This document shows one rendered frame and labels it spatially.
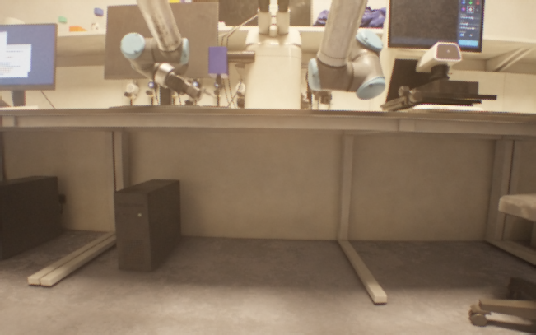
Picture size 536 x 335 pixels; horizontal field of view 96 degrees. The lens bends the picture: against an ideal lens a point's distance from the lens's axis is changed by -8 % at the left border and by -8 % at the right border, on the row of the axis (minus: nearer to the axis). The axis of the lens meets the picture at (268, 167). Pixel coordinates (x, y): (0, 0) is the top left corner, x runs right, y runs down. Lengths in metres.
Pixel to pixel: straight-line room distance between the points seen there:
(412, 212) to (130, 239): 1.69
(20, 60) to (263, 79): 1.35
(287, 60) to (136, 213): 0.96
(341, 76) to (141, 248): 1.15
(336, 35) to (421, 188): 1.41
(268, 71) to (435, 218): 1.54
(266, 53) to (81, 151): 1.56
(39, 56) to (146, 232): 1.07
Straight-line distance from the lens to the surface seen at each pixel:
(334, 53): 0.78
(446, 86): 1.29
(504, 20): 2.57
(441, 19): 1.49
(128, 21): 1.49
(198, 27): 1.35
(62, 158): 2.25
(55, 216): 2.17
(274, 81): 0.93
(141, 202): 1.36
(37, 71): 1.82
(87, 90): 2.14
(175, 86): 1.15
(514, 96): 2.33
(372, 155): 1.81
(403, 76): 1.44
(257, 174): 1.72
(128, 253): 1.48
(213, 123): 0.92
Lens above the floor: 0.65
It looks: 6 degrees down
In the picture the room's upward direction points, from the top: 1 degrees clockwise
